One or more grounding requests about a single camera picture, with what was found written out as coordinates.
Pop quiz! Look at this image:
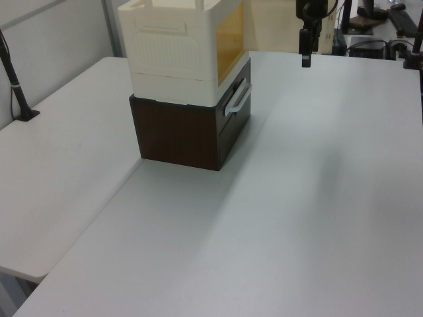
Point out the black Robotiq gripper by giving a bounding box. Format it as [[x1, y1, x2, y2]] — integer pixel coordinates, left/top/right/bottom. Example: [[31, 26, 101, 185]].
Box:
[[295, 0, 328, 69]]

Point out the dark brown drawer cabinet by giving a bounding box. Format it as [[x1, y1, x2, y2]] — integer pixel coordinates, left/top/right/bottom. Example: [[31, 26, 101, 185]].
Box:
[[128, 57, 252, 172]]

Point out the dark monitor stand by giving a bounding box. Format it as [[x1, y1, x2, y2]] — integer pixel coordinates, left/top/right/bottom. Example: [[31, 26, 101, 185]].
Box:
[[342, 0, 384, 36]]

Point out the black electronics box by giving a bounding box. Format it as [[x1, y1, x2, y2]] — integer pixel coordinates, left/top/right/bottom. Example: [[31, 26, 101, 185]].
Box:
[[347, 36, 387, 59]]

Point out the black keyboard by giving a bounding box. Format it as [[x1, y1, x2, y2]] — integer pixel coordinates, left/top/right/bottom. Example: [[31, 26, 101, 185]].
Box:
[[389, 3, 421, 38]]

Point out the black pole with clamp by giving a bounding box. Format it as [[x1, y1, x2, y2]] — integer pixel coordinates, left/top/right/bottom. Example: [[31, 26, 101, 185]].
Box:
[[402, 18, 423, 70]]

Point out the plain brown drawer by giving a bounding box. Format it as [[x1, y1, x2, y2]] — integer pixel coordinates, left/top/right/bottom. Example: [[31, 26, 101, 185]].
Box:
[[217, 110, 252, 172]]

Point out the black pole with base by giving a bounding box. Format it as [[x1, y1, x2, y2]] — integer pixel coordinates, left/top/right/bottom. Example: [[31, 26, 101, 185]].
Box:
[[0, 28, 41, 123]]

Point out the white drawer handle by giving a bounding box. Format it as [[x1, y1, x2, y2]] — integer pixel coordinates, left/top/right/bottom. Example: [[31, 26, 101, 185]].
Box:
[[223, 77, 254, 117]]

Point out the brown drawer with handle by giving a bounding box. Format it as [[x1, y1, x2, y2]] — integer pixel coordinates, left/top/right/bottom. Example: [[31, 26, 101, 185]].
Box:
[[216, 59, 252, 135]]

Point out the cream plastic tray with handles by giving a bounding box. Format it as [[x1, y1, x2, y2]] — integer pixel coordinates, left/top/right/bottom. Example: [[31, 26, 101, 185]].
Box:
[[117, 0, 251, 108]]

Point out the grey partition post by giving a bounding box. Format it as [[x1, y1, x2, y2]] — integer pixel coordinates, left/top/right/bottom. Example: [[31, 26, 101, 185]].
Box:
[[102, 0, 120, 57]]

